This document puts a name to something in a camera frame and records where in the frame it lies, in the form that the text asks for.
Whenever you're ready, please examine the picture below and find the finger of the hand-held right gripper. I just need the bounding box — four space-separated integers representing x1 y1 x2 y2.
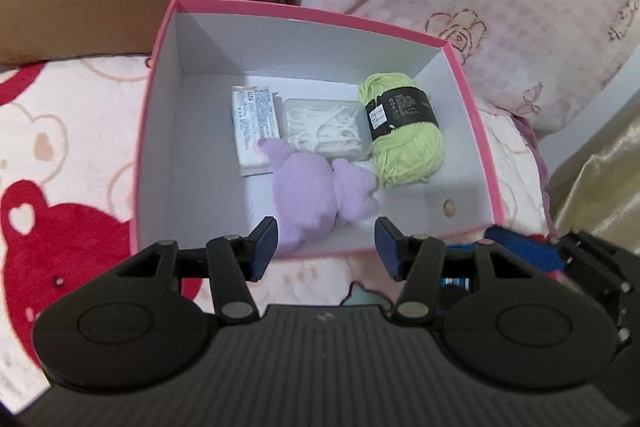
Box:
484 224 640 344

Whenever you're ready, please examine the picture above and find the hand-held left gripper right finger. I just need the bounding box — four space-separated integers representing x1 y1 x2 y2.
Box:
373 216 539 326

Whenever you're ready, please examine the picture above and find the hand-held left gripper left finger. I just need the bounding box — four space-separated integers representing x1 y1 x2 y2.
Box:
116 215 280 326

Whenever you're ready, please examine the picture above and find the purple plush toy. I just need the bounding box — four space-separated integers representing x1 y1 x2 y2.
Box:
256 138 382 254

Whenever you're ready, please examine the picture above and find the green yarn ball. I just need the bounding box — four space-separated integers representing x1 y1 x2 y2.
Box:
357 72 446 189

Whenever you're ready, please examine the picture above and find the pink cardboard box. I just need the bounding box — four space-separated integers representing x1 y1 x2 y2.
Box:
131 0 506 263

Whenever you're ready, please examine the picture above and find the white tissue packet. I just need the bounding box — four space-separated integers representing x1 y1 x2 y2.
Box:
230 84 284 178

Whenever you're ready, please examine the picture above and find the clear plastic floss pick box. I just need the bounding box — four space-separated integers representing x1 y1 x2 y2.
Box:
282 96 374 160

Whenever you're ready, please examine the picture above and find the gold satin cloth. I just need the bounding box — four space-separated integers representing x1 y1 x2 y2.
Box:
547 91 640 254

